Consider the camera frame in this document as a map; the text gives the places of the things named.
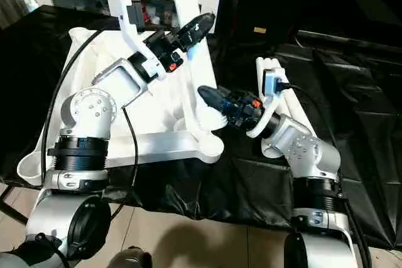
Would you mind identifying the black plastic mat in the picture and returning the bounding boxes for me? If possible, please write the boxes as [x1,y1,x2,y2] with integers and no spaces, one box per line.
[0,4,402,250]

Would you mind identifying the black robot left foot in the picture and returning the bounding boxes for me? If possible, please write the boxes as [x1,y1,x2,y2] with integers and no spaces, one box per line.
[108,247,153,268]

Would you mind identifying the black folding stand legs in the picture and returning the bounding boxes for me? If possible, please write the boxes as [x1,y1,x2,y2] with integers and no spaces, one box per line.
[0,183,29,226]

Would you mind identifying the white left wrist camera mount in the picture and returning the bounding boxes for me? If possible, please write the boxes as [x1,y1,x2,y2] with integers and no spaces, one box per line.
[117,0,169,82]

